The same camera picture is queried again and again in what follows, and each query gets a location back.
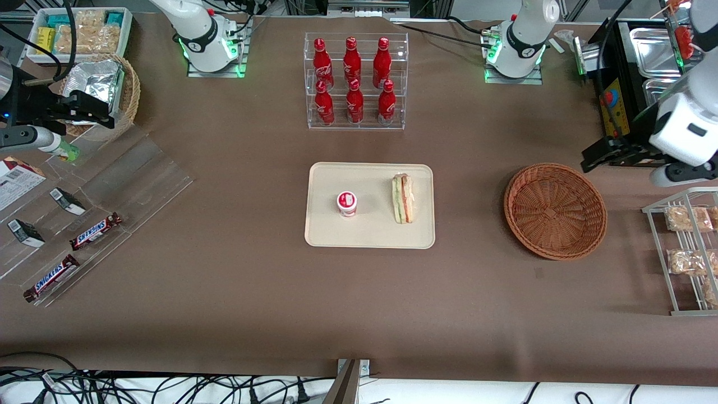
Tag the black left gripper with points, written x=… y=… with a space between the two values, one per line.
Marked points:
x=633 y=150

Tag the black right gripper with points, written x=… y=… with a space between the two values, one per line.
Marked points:
x=31 y=106

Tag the triangular sandwich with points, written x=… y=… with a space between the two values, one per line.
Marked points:
x=403 y=199

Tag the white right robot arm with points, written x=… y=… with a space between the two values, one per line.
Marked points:
x=196 y=28

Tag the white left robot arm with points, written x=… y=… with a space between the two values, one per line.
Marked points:
x=524 y=39

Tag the light wicker basket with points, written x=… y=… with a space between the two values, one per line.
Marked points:
x=132 y=95

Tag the dark brown wicker basket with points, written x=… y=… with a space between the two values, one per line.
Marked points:
x=552 y=213

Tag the beige plastic tray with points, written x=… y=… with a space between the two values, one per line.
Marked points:
x=370 y=233

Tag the silver foil bag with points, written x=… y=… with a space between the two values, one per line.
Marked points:
x=95 y=76

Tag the black food warmer machine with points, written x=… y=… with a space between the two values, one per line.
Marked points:
x=617 y=112

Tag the clear bag of crackers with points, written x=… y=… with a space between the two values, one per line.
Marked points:
x=88 y=18
x=87 y=40

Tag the white plastic bin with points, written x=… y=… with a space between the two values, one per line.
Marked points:
x=126 y=42

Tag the yellow snack box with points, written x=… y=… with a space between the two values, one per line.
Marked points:
x=46 y=40

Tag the small steel pan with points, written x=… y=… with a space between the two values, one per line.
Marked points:
x=656 y=90

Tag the clear acrylic display stand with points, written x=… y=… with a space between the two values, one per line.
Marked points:
x=140 y=179

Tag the small black and white box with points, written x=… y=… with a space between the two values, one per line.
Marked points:
x=67 y=201
x=25 y=233

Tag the teal snack box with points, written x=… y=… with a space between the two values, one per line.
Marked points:
x=58 y=21
x=114 y=18

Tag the silver box with green light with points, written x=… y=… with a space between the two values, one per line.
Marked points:
x=588 y=56

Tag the red and white carton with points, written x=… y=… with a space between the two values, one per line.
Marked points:
x=17 y=182

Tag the clear bag of fried snack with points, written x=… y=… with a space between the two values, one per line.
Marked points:
x=687 y=262
x=687 y=219
x=711 y=293

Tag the large steel pan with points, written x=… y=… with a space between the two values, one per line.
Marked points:
x=653 y=50

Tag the small white plastic scrap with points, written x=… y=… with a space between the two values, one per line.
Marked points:
x=557 y=46

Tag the Snickers chocolate bar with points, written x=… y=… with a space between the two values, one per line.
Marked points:
x=51 y=278
x=95 y=231

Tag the red food on skewer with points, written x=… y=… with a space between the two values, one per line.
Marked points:
x=685 y=42

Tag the clear acrylic bottle rack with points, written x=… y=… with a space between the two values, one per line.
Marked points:
x=401 y=84

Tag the red cola bottle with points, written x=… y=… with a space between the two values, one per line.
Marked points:
x=351 y=59
x=322 y=62
x=382 y=62
x=386 y=106
x=324 y=106
x=354 y=106

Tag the brown table cover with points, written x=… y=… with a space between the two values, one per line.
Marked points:
x=224 y=314

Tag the red and white yogurt cup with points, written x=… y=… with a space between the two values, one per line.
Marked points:
x=347 y=203

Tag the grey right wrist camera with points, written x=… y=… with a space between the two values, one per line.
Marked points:
x=31 y=138

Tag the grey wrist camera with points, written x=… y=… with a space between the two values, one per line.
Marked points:
x=31 y=138
x=681 y=175

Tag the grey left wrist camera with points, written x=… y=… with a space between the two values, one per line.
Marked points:
x=681 y=175

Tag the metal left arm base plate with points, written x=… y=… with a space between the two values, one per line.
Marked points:
x=513 y=81

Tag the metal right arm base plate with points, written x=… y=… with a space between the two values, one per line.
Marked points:
x=241 y=56

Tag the dark metal bar with bracket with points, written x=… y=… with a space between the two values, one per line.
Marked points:
x=343 y=387

